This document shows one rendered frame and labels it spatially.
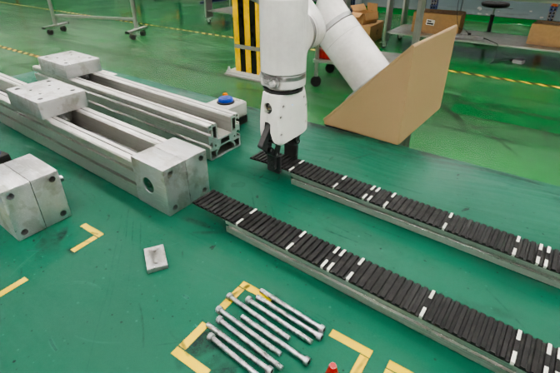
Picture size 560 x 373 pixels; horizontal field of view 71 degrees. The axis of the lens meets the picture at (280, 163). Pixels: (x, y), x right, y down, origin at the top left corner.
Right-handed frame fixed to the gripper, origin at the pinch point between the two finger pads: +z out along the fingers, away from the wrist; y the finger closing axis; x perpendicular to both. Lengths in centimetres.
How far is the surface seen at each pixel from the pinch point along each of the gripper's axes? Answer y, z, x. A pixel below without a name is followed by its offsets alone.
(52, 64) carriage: -6, -8, 80
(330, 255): -18.7, 0.6, -22.3
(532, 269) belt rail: -1.2, 2.9, -46.4
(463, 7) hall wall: 740, 59, 143
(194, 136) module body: -4.9, -0.9, 21.1
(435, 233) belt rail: -1.3, 3.1, -32.3
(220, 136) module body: -1.1, -0.5, 16.9
